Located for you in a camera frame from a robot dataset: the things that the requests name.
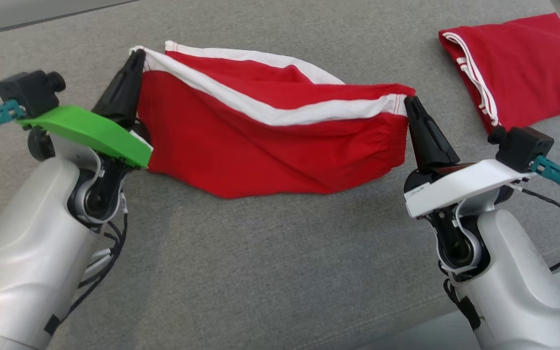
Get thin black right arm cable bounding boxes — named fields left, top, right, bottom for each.
left=443, top=280, right=482, bottom=331

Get red shorts white stripes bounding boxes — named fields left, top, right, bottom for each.
left=129, top=40, right=416, bottom=199

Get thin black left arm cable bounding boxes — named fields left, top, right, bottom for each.
left=42, top=194, right=130, bottom=336

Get red basketball jersey white sleeves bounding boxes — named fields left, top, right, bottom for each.
left=438, top=12, right=560, bottom=134

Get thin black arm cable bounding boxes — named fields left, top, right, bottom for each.
left=443, top=280, right=482, bottom=331
left=42, top=194, right=130, bottom=336

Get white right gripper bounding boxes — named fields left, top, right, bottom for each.
left=404, top=96, right=533, bottom=218

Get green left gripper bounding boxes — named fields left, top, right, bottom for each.
left=16, top=49, right=153, bottom=170

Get black right camera cable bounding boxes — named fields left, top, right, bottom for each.
left=518, top=156, right=560, bottom=324

